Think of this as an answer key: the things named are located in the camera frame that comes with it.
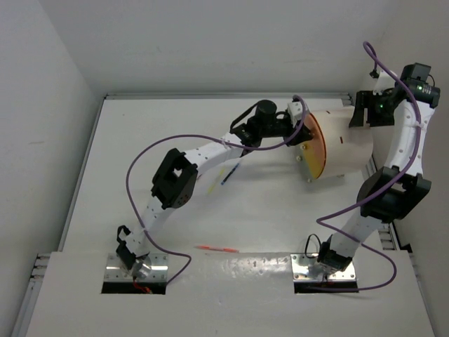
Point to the yellow pen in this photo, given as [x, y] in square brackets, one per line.
[217, 180]

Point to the metal base plate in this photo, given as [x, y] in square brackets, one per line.
[306, 269]
[150, 268]

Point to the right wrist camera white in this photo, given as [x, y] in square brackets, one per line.
[383, 82]

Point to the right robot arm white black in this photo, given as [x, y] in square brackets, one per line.
[393, 191]

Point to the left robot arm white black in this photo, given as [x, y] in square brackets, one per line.
[174, 181]

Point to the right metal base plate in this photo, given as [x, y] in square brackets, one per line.
[306, 269]

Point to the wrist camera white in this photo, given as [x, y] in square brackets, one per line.
[294, 109]
[383, 82]

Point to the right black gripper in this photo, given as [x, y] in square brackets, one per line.
[365, 100]

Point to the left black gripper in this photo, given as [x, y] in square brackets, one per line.
[302, 135]

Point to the orange pen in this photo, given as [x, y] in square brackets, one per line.
[216, 249]

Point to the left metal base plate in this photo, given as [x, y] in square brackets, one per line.
[150, 268]

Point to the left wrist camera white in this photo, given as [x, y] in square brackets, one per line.
[294, 109]

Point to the dark blue pen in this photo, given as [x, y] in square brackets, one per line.
[227, 177]

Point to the round drawer organizer box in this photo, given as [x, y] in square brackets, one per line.
[335, 149]

